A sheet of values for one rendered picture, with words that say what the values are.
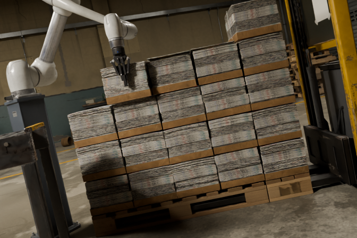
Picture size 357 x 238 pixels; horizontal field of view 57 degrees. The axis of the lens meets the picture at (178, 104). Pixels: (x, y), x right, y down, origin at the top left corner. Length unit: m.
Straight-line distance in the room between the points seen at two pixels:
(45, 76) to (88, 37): 6.37
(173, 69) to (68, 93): 6.81
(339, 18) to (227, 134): 0.94
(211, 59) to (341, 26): 0.77
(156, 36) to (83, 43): 1.96
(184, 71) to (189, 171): 0.65
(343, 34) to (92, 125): 1.60
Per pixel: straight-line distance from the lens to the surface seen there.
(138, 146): 2.13
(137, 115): 2.12
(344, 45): 2.12
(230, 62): 2.10
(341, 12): 2.14
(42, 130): 1.93
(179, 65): 2.09
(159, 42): 9.16
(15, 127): 2.56
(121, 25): 2.07
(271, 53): 2.17
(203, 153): 2.12
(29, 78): 2.53
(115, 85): 2.11
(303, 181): 2.30
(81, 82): 8.78
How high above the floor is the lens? 0.86
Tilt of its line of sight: 3 degrees down
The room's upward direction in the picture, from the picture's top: 12 degrees counter-clockwise
